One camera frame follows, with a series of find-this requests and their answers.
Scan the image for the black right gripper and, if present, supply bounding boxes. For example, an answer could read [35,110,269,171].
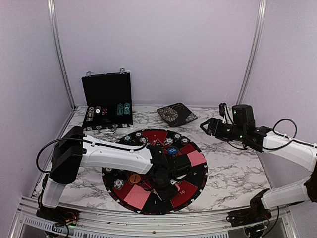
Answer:
[200,118,245,142]

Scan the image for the blue small blind button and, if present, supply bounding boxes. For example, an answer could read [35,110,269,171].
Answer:
[167,147,178,155]

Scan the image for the orange big blind button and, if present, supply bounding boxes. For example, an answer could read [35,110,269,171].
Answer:
[129,174,141,184]

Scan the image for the red cards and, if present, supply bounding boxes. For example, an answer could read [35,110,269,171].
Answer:
[187,150,206,167]
[124,185,151,210]

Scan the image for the green 50 chip seat seven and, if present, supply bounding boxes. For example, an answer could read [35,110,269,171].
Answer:
[174,134,181,140]

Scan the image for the grey 10 chip seat six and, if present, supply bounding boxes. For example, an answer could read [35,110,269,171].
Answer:
[164,138,173,145]

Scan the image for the grey 10 chips seat two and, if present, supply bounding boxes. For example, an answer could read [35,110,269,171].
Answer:
[113,179,124,190]

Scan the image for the green 50 chip seat five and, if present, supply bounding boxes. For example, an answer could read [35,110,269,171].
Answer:
[124,135,132,142]

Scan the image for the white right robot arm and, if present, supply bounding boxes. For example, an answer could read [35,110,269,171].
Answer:
[200,118,317,222]

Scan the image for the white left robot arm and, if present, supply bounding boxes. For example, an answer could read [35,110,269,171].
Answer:
[39,126,192,221]

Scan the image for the round red black poker mat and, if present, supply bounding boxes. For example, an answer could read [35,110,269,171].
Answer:
[102,129,208,215]

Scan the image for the black floral square plate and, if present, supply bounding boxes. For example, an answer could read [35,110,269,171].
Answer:
[157,102,198,127]

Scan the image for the black poker chip case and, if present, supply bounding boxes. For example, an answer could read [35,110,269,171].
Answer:
[82,71,133,131]

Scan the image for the beige blue chip row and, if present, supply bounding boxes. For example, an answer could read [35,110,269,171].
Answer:
[85,107,95,122]

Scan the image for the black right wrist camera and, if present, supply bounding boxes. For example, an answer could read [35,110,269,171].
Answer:
[219,103,256,131]

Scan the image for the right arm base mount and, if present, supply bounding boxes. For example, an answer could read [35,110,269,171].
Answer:
[226,208,272,227]

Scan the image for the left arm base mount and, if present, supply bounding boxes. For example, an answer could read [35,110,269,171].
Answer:
[36,206,79,225]

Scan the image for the right aluminium corner post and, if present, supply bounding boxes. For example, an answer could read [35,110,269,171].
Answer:
[235,0,267,104]

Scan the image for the aluminium corner post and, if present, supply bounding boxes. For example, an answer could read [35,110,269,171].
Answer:
[47,0,76,110]
[235,0,267,104]

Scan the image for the aluminium front rail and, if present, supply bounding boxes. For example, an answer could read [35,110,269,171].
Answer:
[9,198,298,238]

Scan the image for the left aluminium corner post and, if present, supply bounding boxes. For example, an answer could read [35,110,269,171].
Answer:
[47,0,76,110]

